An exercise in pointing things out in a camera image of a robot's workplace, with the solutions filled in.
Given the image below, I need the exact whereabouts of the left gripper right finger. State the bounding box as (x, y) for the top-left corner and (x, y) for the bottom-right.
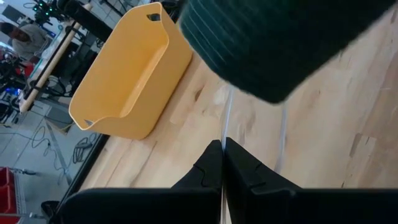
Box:
(223, 137), (398, 224)

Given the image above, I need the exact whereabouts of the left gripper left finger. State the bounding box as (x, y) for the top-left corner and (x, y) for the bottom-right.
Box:
(58, 139), (224, 224)

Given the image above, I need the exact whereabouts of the clear plastic zip bag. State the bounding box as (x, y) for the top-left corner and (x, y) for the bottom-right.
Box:
(178, 0), (398, 224)

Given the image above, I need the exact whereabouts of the dark green bandage roll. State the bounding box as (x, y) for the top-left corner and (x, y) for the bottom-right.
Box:
(178, 0), (398, 105)

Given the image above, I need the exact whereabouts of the yellow plastic bin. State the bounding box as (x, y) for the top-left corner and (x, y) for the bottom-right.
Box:
(68, 1), (194, 141)

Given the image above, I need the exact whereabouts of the red tilted storage bin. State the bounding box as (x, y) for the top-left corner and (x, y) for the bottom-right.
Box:
(0, 166), (20, 224)

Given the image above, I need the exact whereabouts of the long wooden rod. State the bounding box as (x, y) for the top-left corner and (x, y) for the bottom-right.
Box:
(18, 2), (93, 113)

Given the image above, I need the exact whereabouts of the black equipment with green lights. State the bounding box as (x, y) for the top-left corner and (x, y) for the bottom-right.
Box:
(32, 0), (114, 43)

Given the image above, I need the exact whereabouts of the person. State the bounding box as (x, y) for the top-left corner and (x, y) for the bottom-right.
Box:
(0, 21), (48, 62)

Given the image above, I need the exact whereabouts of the black cable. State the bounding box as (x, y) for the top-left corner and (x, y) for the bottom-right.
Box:
(72, 132), (100, 165)

